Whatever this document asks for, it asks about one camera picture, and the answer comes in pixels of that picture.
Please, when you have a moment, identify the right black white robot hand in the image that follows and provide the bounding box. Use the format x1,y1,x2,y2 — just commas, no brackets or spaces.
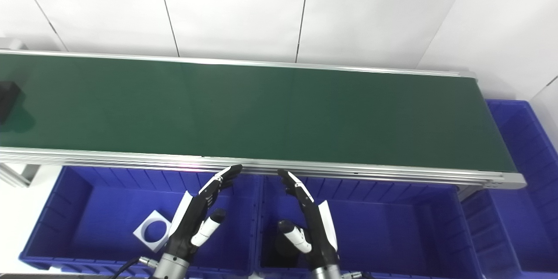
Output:
278,169,340,267

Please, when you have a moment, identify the white square plate with hole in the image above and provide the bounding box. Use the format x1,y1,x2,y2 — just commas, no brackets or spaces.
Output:
133,210,171,252

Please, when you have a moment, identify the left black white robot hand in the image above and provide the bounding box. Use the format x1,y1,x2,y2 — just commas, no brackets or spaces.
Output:
166,165,243,259

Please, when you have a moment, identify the black cylinder block part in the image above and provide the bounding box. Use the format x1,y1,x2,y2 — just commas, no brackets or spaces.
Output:
0,81,21,125

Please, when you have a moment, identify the grey conveyor motor housing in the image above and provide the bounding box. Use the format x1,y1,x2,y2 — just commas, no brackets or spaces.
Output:
0,38,27,51

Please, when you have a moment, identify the black box in bin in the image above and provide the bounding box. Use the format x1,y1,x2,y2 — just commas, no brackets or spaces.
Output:
274,227,306,267

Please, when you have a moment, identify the green conveyor belt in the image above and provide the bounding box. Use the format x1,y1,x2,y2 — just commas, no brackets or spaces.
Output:
0,54,517,173
0,49,528,191

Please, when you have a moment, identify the large blue plastic bin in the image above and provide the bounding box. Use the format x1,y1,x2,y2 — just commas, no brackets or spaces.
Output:
461,99,558,279

